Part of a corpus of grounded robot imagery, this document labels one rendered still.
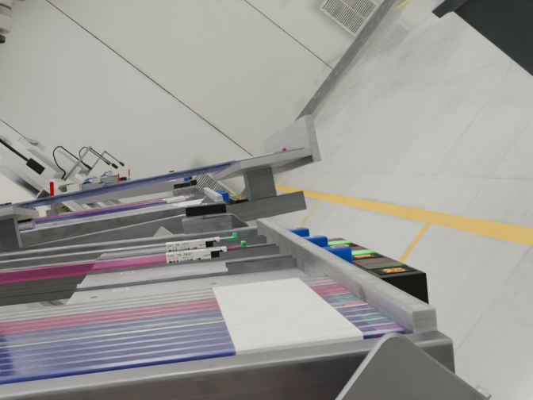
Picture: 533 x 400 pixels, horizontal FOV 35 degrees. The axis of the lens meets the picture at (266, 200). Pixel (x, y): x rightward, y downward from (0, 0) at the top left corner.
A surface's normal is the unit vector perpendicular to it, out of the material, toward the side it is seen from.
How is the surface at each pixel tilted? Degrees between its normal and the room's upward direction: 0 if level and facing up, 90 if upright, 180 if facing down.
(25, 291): 90
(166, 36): 90
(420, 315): 90
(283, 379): 90
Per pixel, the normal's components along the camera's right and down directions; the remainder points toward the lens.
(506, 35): -0.55, 0.79
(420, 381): 0.12, 0.04
